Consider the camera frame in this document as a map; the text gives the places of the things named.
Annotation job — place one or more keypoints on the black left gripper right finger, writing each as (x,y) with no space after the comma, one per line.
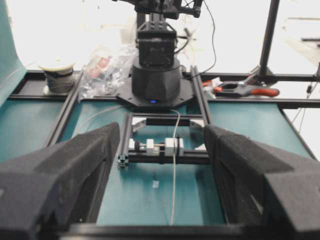
(259,184)

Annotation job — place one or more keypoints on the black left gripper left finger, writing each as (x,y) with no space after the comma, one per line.
(57,185)

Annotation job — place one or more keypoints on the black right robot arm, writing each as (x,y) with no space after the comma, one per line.
(156,76)

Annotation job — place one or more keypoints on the orange black spring clamp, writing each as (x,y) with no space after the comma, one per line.
(237,89)

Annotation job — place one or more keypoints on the white black clamp fixture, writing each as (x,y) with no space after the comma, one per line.
(168,148)

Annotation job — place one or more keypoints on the white tape scrap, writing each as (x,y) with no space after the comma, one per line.
(155,184)

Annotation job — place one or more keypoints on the clear plastic bag of hardware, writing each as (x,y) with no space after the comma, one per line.
(106,71)

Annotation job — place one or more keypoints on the long black extrusion rail far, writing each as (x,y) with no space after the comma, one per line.
(64,114)

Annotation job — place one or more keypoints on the long black extrusion rail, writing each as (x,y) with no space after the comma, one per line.
(64,114)
(200,96)

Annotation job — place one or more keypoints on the small black extrusion frame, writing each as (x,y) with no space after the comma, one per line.
(158,126)

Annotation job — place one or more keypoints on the black table frame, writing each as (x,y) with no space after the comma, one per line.
(90,231)

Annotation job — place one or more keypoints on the grey wire spool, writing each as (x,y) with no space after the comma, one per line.
(59,75)

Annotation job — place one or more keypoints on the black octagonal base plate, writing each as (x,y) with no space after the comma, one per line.
(146,94)

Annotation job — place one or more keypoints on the long black extrusion rail near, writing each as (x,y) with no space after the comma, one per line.
(200,96)

